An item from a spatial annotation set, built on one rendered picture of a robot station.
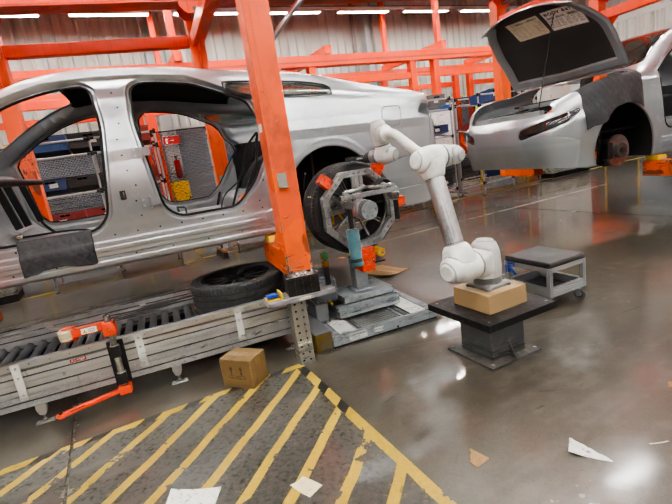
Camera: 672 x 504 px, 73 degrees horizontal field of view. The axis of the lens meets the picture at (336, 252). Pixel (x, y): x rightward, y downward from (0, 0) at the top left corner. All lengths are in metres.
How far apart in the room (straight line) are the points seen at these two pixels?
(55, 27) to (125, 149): 9.55
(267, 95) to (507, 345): 2.01
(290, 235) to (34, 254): 1.61
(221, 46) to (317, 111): 9.68
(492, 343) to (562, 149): 2.89
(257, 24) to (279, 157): 0.76
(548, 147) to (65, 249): 4.33
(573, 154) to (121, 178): 4.08
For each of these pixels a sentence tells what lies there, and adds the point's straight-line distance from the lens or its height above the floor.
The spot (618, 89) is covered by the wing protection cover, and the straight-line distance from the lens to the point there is 5.44.
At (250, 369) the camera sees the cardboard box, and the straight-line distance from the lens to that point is 2.76.
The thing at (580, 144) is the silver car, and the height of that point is 0.98.
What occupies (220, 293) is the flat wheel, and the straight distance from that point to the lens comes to 3.14.
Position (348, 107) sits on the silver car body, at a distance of 3.64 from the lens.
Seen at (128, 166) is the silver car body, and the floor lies 1.37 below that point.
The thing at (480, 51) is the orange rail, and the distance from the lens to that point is 12.75.
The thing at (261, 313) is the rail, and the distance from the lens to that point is 3.07.
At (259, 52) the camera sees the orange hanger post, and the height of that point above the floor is 1.89.
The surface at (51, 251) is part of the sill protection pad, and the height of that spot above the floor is 0.92.
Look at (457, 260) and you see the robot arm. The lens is 2.47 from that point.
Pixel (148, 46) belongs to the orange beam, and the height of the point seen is 2.64.
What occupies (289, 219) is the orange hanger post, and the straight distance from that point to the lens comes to 2.92.
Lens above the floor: 1.27
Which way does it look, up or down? 12 degrees down
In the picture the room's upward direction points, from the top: 9 degrees counter-clockwise
